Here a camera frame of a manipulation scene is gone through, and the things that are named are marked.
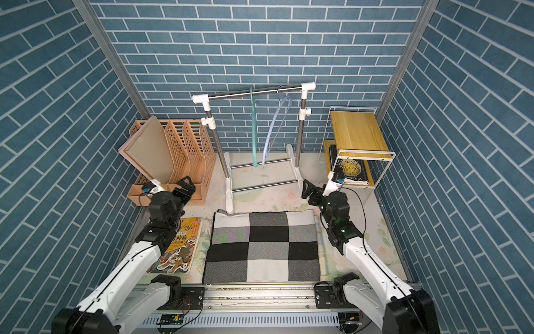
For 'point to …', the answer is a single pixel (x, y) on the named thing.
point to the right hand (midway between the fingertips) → (316, 183)
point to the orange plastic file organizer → (192, 155)
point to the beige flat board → (149, 148)
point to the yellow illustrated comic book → (179, 257)
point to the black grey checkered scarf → (262, 246)
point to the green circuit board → (172, 319)
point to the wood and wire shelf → (357, 149)
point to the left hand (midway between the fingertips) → (190, 181)
